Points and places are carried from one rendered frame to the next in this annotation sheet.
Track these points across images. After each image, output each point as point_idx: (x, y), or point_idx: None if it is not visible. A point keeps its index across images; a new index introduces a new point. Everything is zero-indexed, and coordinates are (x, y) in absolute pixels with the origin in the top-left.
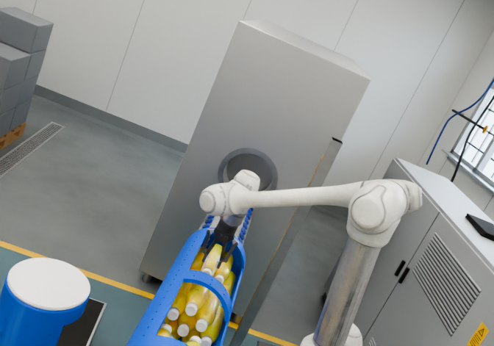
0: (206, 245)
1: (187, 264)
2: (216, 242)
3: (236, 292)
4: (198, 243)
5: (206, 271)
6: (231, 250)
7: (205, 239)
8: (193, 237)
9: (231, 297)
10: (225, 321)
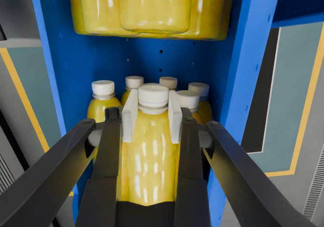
0: (222, 146)
1: (261, 9)
2: (182, 186)
3: (54, 89)
4: (219, 188)
5: (155, 90)
6: (30, 175)
7: (262, 172)
8: (222, 214)
9: (83, 109)
10: None
